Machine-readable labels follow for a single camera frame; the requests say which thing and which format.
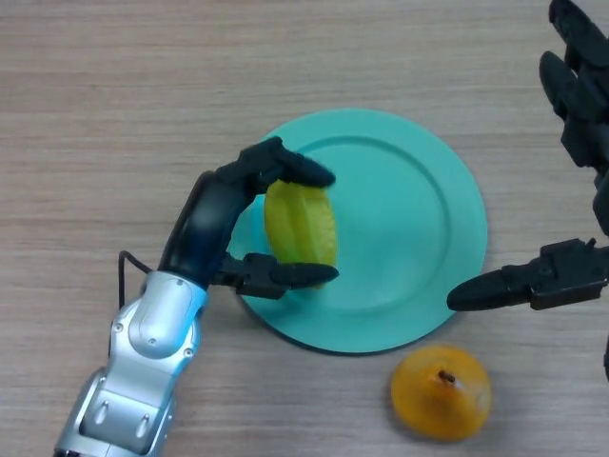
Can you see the yellow green starfruit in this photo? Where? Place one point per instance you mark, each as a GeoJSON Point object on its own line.
{"type": "Point", "coordinates": [302, 224]}

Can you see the orange pear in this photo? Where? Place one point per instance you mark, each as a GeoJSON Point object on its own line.
{"type": "Point", "coordinates": [440, 402]}

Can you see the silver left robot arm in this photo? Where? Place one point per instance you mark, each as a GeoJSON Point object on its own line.
{"type": "Point", "coordinates": [152, 323]}

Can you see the green round plate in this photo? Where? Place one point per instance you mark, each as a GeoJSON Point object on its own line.
{"type": "Point", "coordinates": [399, 228]}

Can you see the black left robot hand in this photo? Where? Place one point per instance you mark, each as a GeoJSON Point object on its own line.
{"type": "Point", "coordinates": [204, 224]}

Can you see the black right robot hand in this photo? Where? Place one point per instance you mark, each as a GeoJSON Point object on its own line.
{"type": "Point", "coordinates": [585, 133]}

